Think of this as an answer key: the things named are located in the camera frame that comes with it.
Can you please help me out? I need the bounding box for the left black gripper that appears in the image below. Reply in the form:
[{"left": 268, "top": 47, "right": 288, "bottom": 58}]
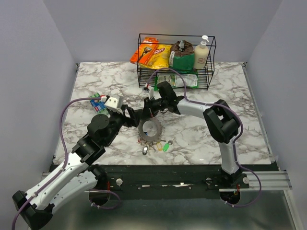
[{"left": 103, "top": 104, "right": 143, "bottom": 146}]

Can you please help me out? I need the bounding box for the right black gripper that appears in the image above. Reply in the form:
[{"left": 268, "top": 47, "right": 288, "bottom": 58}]
[{"left": 141, "top": 97, "right": 167, "bottom": 120}]

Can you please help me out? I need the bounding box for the metal toothed key ring disc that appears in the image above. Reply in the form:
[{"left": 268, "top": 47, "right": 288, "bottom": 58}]
[{"left": 138, "top": 118, "right": 163, "bottom": 142}]

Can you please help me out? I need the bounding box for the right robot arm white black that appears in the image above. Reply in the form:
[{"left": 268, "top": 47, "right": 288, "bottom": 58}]
[{"left": 142, "top": 81, "right": 242, "bottom": 188}]

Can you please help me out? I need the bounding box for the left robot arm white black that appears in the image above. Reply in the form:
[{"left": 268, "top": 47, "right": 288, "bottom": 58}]
[{"left": 12, "top": 105, "right": 142, "bottom": 230}]

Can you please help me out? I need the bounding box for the green blue sponge pack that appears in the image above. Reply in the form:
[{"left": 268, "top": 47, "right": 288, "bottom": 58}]
[{"left": 90, "top": 92, "right": 108, "bottom": 115}]

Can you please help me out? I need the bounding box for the key with green tag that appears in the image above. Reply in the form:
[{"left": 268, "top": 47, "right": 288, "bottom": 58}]
[{"left": 162, "top": 138, "right": 175, "bottom": 152}]

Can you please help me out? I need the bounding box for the yellow chips bag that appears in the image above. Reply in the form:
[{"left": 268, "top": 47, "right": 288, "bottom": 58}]
[{"left": 143, "top": 44, "right": 171, "bottom": 69}]

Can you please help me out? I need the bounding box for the green white snack bag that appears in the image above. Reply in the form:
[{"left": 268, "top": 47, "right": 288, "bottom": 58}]
[{"left": 154, "top": 73, "right": 199, "bottom": 91}]

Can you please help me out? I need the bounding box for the orange razor box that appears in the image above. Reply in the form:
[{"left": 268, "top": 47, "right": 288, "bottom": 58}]
[{"left": 130, "top": 37, "right": 159, "bottom": 69}]

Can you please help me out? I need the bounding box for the brown green coffee bag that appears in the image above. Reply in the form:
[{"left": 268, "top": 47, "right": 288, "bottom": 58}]
[{"left": 169, "top": 40, "right": 194, "bottom": 71}]

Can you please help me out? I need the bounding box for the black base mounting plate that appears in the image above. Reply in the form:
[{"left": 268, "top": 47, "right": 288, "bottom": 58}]
[{"left": 49, "top": 164, "right": 280, "bottom": 200}]

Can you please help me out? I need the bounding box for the cream lotion pump bottle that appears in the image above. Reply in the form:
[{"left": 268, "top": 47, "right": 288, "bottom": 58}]
[{"left": 193, "top": 35, "right": 209, "bottom": 69}]

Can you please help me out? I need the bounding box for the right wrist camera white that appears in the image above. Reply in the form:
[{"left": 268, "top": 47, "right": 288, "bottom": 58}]
[{"left": 142, "top": 86, "right": 154, "bottom": 100}]

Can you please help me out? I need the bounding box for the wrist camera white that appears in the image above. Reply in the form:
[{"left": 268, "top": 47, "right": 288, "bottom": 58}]
[
  {"left": 142, "top": 86, "right": 154, "bottom": 100},
  {"left": 105, "top": 95, "right": 123, "bottom": 114}
]

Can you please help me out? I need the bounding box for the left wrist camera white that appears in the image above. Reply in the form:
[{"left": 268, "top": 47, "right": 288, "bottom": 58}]
[{"left": 105, "top": 95, "right": 123, "bottom": 114}]

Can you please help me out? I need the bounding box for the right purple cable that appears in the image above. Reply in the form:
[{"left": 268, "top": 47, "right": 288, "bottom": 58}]
[{"left": 144, "top": 68, "right": 262, "bottom": 208}]

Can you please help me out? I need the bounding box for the purple cable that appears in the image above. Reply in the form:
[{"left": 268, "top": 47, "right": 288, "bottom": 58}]
[
  {"left": 144, "top": 68, "right": 262, "bottom": 208},
  {"left": 11, "top": 95, "right": 121, "bottom": 230}
]

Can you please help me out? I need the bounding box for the black wire shelf rack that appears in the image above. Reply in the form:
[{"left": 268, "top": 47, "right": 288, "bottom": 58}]
[{"left": 135, "top": 33, "right": 216, "bottom": 90}]

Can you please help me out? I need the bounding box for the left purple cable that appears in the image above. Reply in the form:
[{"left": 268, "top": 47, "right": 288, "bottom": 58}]
[{"left": 11, "top": 95, "right": 121, "bottom": 230}]

